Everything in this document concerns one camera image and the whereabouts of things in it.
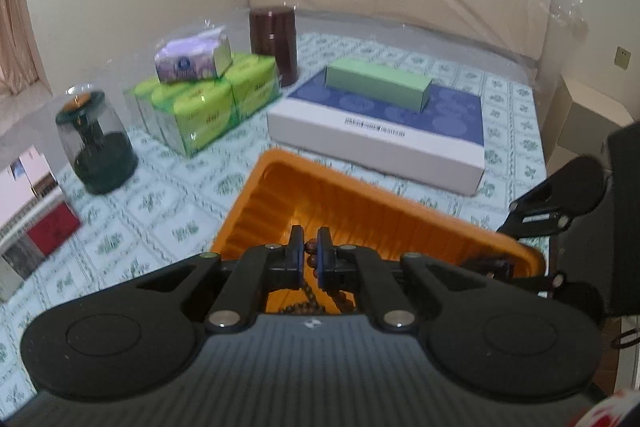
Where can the green tissue multipack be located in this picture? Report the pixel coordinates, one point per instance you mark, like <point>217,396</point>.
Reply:
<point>200,112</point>

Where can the cardboard box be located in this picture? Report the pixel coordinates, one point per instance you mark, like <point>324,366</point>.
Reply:
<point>585,122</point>

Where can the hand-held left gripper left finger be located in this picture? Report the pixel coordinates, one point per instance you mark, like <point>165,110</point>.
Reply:
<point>298,257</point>

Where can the glass jar with green base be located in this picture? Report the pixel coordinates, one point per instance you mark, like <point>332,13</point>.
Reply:
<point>97,152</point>

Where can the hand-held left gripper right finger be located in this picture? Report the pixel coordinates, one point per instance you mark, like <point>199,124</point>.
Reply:
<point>325,257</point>

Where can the white flat box blue top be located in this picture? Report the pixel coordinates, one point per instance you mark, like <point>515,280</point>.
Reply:
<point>380,142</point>

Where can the wall socket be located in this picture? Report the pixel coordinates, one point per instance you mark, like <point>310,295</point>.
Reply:
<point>622,58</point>

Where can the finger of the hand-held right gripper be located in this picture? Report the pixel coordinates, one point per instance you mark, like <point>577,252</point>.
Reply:
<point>537,214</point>
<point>492,268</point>

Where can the purple tissue pack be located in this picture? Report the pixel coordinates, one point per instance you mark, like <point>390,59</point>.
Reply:
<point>192,57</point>

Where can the long green box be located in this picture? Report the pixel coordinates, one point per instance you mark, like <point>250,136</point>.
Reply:
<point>380,82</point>

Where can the orange plastic tray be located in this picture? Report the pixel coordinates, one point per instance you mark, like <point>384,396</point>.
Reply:
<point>380,217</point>

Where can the pink curtain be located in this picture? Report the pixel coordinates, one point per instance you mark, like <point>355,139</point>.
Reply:
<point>15,7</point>

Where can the red white patterned clothing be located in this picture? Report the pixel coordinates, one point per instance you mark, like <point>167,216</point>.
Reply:
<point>607,412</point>

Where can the brown canister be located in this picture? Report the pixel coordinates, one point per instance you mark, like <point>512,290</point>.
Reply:
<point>275,42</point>

